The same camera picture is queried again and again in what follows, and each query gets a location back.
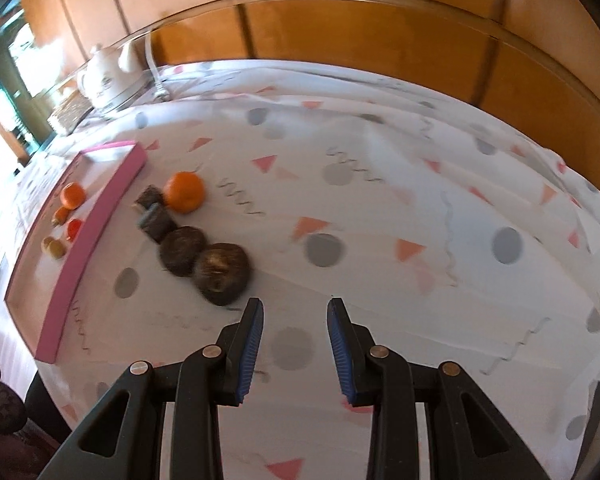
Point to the red cherry tomato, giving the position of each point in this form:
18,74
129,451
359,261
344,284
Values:
73,229

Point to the glass door cabinet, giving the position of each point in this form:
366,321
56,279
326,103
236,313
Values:
10,90

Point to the white ceramic electric kettle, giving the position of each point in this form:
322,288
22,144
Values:
107,82

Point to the silver patterned tissue box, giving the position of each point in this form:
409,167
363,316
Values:
70,112

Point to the dark patterned cloth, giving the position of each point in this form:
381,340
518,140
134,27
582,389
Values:
0,405

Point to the pink shallow box tray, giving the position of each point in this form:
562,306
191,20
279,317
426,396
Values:
95,220

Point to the smooth whole water chestnut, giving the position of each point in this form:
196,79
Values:
182,251

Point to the tan longan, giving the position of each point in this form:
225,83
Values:
57,249
46,245

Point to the orange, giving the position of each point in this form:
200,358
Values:
73,195
184,191

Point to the small carrot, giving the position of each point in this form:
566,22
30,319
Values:
61,215

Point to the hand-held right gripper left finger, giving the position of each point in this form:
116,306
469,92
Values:
247,355

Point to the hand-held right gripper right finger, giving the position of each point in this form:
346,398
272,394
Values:
341,355

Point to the scarred whole water chestnut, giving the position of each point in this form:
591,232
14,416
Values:
222,272

